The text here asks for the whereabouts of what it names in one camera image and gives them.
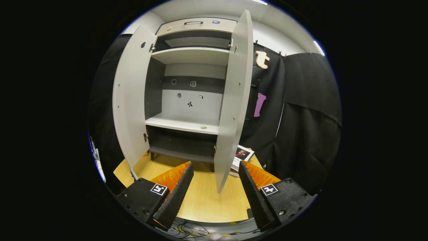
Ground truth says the grey cabinet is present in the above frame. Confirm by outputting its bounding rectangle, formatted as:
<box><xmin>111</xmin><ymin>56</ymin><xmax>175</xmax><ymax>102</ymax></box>
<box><xmin>112</xmin><ymin>10</ymin><xmax>253</xmax><ymax>194</ymax></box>

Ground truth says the white photo-cover book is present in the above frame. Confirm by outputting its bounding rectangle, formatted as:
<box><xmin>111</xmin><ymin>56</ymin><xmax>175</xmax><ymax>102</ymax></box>
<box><xmin>231</xmin><ymin>145</ymin><xmax>255</xmax><ymax>177</ymax></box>

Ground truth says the grey cabinet drawer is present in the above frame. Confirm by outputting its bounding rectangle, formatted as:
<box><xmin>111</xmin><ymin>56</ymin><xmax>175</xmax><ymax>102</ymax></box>
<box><xmin>155</xmin><ymin>17</ymin><xmax>237</xmax><ymax>36</ymax></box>

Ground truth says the black backdrop cloth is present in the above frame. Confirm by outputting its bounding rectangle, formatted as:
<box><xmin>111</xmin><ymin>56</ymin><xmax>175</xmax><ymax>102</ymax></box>
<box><xmin>88</xmin><ymin>33</ymin><xmax>342</xmax><ymax>195</ymax></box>

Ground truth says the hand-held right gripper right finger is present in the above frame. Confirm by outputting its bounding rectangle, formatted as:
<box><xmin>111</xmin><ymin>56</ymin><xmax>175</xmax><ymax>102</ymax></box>
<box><xmin>238</xmin><ymin>160</ymin><xmax>318</xmax><ymax>231</ymax></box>

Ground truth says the bundle of thin cables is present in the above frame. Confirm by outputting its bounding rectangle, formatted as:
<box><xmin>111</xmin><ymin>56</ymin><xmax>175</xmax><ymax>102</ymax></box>
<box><xmin>167</xmin><ymin>219</ymin><xmax>261</xmax><ymax>239</ymax></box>

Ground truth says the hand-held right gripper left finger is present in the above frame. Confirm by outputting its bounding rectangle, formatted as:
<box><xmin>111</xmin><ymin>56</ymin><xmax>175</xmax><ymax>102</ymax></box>
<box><xmin>115</xmin><ymin>162</ymin><xmax>195</xmax><ymax>231</ymax></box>

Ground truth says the white cabinet shelf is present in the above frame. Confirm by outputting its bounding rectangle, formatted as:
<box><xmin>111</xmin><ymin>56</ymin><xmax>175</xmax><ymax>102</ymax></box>
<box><xmin>145</xmin><ymin>112</ymin><xmax>221</xmax><ymax>135</ymax></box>
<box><xmin>150</xmin><ymin>47</ymin><xmax>230</xmax><ymax>66</ymax></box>

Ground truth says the grey cabinet door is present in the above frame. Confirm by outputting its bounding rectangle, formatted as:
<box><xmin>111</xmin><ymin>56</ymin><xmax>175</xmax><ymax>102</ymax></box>
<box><xmin>112</xmin><ymin>25</ymin><xmax>157</xmax><ymax>168</ymax></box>
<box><xmin>214</xmin><ymin>10</ymin><xmax>253</xmax><ymax>194</ymax></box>

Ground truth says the white blue-edged panel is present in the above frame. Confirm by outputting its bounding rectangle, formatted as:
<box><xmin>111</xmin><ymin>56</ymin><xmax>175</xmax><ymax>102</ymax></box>
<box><xmin>89</xmin><ymin>134</ymin><xmax>107</xmax><ymax>183</ymax></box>

